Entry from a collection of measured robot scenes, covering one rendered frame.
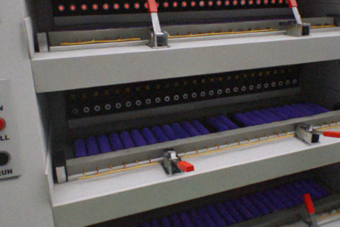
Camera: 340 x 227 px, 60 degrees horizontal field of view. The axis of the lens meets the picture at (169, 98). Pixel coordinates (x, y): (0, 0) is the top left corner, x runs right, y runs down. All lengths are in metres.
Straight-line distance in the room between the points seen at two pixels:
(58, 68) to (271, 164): 0.37
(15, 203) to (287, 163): 0.42
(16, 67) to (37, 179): 0.15
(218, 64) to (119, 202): 0.26
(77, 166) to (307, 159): 0.40
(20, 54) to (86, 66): 0.08
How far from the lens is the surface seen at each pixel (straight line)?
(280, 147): 0.57
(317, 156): 0.61
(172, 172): 0.47
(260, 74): 0.71
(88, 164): 0.48
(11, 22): 0.43
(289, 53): 0.56
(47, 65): 0.42
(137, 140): 0.53
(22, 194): 0.44
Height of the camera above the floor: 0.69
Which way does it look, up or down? 4 degrees down
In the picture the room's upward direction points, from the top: 7 degrees counter-clockwise
